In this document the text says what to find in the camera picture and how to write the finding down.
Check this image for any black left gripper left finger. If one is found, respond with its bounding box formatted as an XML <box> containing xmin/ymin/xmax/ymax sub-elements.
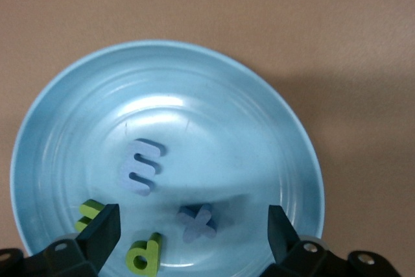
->
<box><xmin>0</xmin><ymin>204</ymin><xmax>121</xmax><ymax>277</ymax></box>

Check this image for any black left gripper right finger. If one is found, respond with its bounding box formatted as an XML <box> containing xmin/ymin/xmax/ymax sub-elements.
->
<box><xmin>267</xmin><ymin>204</ymin><xmax>403</xmax><ymax>277</ymax></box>

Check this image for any green foam letter u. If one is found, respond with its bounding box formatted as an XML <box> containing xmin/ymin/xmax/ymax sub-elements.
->
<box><xmin>75</xmin><ymin>199</ymin><xmax>106</xmax><ymax>232</ymax></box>

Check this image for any green foam letter p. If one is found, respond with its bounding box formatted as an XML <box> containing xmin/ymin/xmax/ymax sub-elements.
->
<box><xmin>124</xmin><ymin>232</ymin><xmax>163</xmax><ymax>274</ymax></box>

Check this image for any blue foam letter x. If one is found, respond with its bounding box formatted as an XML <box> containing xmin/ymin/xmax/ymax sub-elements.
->
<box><xmin>176</xmin><ymin>204</ymin><xmax>217</xmax><ymax>244</ymax></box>

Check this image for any blue foam letter m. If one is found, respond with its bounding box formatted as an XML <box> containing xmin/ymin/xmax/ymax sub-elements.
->
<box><xmin>117</xmin><ymin>139</ymin><xmax>167</xmax><ymax>197</ymax></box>

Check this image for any blue plate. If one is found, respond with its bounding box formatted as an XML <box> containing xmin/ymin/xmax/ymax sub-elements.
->
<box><xmin>9</xmin><ymin>40</ymin><xmax>325</xmax><ymax>269</ymax></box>

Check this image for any brown table mat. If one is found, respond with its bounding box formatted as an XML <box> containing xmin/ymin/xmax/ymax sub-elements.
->
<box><xmin>0</xmin><ymin>0</ymin><xmax>415</xmax><ymax>277</ymax></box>

